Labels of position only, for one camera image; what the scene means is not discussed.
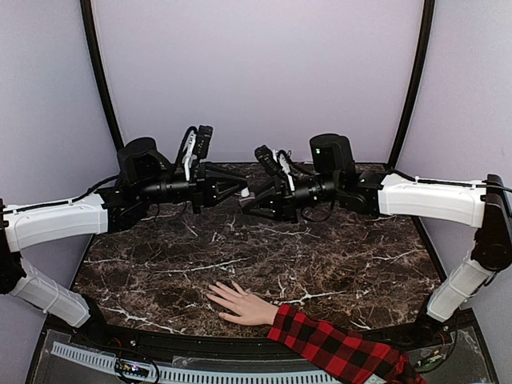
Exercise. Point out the black front table rail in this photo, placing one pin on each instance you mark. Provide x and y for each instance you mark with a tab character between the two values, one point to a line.
164	344

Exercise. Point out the black right frame post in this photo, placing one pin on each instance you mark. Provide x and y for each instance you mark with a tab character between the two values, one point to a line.
414	83

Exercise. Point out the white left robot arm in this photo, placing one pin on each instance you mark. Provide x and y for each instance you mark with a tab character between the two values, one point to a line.
94	212

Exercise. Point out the small green circuit board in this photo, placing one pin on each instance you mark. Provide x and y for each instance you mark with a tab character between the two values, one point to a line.
130	369

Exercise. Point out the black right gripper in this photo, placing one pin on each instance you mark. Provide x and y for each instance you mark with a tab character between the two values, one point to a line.
283	206

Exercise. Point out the right wiring board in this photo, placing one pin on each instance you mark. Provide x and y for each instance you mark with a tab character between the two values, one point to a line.
432	361

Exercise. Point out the black frame post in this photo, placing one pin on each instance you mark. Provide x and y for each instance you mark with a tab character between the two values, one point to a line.
414	83
92	41

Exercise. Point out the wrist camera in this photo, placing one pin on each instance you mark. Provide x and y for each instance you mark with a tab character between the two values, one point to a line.
197	144
275	164

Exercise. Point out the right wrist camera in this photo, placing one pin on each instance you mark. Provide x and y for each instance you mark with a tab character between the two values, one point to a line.
275	164

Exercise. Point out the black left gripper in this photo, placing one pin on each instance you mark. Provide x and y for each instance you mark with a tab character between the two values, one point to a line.
204	191

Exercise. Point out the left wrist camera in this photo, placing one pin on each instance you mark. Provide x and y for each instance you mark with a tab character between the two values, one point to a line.
197	144

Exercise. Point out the mannequin hand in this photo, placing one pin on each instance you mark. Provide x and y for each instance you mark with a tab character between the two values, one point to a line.
242	307

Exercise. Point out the black left frame post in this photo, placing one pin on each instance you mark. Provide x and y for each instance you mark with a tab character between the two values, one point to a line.
92	41

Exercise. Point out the grey slotted cable duct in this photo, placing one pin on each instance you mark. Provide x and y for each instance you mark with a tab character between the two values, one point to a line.
104	363

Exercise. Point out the red plaid sleeve forearm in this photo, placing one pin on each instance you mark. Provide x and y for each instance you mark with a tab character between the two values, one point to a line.
345	355

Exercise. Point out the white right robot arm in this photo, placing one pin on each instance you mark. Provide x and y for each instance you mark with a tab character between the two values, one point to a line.
481	204

